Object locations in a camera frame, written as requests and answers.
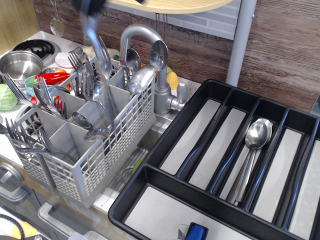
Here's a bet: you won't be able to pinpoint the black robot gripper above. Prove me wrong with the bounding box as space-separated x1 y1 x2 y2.
71 0 105 16

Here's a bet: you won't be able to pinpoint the big steel spoon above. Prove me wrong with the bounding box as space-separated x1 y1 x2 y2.
82 14 115 131

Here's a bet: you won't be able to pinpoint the spoon in back compartment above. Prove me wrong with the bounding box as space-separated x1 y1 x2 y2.
125 48 141 76

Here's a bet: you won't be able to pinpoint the large spoon by faucet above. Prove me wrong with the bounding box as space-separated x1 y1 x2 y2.
149 40 168 72

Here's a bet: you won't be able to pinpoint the large spoon bowl leaning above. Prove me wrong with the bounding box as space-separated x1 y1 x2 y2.
128 64 156 96

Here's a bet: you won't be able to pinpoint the small spoon front compartment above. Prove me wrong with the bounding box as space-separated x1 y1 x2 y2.
72 112 93 130

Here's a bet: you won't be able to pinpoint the grey plastic cutlery basket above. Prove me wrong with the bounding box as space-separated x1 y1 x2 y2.
16 61 156 208

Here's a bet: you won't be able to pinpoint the small spoon over rim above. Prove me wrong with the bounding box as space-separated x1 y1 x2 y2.
84 128 111 143

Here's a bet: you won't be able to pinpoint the top spoon in tray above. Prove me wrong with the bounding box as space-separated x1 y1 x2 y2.
234 120 270 204

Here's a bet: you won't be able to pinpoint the black cutlery tray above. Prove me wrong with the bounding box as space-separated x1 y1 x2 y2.
108 79 320 240

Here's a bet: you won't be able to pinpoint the blue object at tray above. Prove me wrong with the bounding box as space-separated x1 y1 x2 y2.
185 222 208 240

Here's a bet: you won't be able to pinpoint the hanging small grater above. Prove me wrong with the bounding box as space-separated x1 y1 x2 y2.
83 34 92 47

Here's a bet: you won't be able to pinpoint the hanging metal strainer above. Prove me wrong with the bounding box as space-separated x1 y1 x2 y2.
49 0 65 38

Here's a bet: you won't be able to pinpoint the fork in back compartment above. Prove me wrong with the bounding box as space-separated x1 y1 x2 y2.
119 37 131 91

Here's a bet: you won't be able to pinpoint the pink white scrub pad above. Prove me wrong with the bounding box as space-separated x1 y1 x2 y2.
54 52 72 69

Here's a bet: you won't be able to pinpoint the black stove burner coil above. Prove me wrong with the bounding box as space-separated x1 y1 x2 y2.
12 39 57 60

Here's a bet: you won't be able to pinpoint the light wooden shelf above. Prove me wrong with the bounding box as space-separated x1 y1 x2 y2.
107 0 232 14

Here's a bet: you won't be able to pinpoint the stainless steel pot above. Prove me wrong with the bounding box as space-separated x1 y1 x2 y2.
0 50 44 85

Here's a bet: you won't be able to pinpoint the teal toy bowl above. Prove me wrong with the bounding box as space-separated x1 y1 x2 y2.
24 75 38 97

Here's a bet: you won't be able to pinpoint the forks in middle compartment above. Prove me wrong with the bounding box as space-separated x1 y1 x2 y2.
33 76 67 119

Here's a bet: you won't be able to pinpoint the yellow toy corn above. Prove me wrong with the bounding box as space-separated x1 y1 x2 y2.
166 71 179 90

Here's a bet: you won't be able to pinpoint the silver kitchen faucet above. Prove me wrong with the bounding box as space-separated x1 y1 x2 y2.
120 24 188 114

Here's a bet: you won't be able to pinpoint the forks bundle left end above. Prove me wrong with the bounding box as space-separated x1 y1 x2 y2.
0 119 49 154

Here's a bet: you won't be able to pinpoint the yellow toy bottom left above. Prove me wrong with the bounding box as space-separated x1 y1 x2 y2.
9 221 38 240

